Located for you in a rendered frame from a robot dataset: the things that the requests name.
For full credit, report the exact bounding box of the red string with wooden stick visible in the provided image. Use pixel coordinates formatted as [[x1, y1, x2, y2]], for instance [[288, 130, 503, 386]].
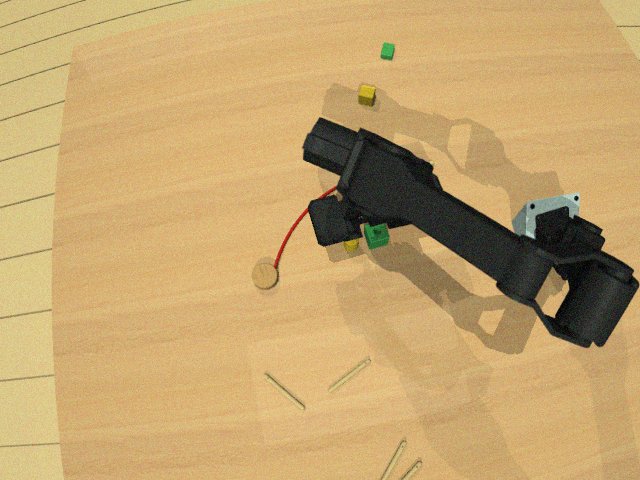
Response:
[[274, 160, 435, 269]]

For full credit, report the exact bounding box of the round wooden button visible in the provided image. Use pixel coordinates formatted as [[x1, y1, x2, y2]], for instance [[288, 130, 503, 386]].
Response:
[[252, 263, 278, 290]]

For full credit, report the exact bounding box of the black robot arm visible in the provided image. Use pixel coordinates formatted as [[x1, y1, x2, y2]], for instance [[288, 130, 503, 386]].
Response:
[[302, 117, 640, 348]]

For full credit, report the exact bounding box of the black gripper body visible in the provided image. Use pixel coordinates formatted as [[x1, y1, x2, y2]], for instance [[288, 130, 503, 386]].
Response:
[[308, 194, 398, 247]]

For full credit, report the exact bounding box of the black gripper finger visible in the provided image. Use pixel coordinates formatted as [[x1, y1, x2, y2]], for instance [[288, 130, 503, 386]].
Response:
[[386, 219, 411, 229], [338, 200, 363, 242]]

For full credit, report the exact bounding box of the olive yellow cylinder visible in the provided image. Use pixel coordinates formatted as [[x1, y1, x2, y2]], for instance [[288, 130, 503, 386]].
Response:
[[344, 238, 359, 252]]

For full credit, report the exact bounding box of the small yellow block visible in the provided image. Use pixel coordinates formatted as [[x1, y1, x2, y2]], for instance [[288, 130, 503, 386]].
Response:
[[358, 85, 376, 107]]

